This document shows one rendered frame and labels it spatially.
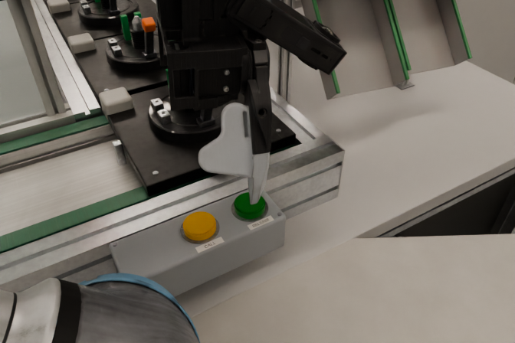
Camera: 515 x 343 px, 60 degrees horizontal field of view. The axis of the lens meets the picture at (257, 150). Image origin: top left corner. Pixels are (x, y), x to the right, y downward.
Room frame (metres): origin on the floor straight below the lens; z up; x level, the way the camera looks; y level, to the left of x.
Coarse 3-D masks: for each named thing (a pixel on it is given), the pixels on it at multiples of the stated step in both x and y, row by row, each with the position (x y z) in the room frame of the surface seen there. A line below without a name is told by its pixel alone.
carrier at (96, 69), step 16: (128, 32) 0.84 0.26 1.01; (80, 48) 0.83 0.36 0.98; (96, 48) 0.85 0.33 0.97; (112, 48) 0.77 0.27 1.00; (128, 48) 0.80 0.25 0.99; (144, 48) 0.80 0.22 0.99; (80, 64) 0.78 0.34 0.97; (96, 64) 0.78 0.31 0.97; (112, 64) 0.76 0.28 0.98; (128, 64) 0.75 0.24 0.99; (144, 64) 0.75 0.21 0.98; (96, 80) 0.71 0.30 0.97; (112, 80) 0.71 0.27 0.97; (128, 80) 0.71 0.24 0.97; (144, 80) 0.71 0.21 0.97; (160, 80) 0.71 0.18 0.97; (96, 96) 0.67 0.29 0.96
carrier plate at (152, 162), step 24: (144, 96) 0.66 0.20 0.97; (240, 96) 0.66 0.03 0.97; (120, 120) 0.59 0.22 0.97; (144, 120) 0.59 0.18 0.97; (144, 144) 0.52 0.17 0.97; (168, 144) 0.52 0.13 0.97; (192, 144) 0.52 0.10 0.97; (288, 144) 0.54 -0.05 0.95; (144, 168) 0.47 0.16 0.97; (168, 168) 0.47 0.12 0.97; (192, 168) 0.47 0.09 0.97
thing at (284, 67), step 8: (280, 0) 0.73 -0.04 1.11; (288, 0) 0.72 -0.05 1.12; (280, 48) 0.73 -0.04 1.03; (280, 56) 0.73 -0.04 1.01; (288, 56) 0.73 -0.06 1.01; (280, 64) 0.73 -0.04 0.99; (288, 64) 0.72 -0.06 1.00; (280, 72) 0.72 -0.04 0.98; (288, 72) 0.72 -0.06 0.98; (280, 80) 0.72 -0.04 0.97; (288, 80) 0.72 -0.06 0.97; (408, 80) 0.89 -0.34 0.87; (280, 88) 0.72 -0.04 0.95; (288, 88) 0.72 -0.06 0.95; (400, 88) 0.87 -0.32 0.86; (288, 96) 0.72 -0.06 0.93
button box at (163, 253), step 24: (240, 192) 0.43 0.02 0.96; (264, 192) 0.43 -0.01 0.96; (216, 216) 0.39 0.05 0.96; (264, 216) 0.39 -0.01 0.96; (120, 240) 0.35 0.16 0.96; (144, 240) 0.35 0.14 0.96; (168, 240) 0.35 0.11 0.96; (192, 240) 0.35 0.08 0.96; (216, 240) 0.35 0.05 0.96; (240, 240) 0.35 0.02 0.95; (264, 240) 0.37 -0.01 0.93; (120, 264) 0.31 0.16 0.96; (144, 264) 0.31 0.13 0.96; (168, 264) 0.31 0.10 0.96; (192, 264) 0.32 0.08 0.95; (216, 264) 0.34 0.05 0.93; (240, 264) 0.35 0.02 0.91; (168, 288) 0.31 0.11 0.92
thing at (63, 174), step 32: (0, 128) 0.58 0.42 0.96; (32, 128) 0.58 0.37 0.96; (64, 128) 0.60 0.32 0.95; (96, 128) 0.60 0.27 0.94; (0, 160) 0.53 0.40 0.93; (32, 160) 0.55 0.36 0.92; (64, 160) 0.55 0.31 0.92; (96, 160) 0.55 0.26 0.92; (128, 160) 0.55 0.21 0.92; (0, 192) 0.48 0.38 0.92; (32, 192) 0.48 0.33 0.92; (64, 192) 0.48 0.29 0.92; (96, 192) 0.48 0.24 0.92; (128, 192) 0.44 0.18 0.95; (160, 192) 0.44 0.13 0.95; (0, 224) 0.41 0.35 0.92; (32, 224) 0.41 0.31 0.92; (64, 224) 0.38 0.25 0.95
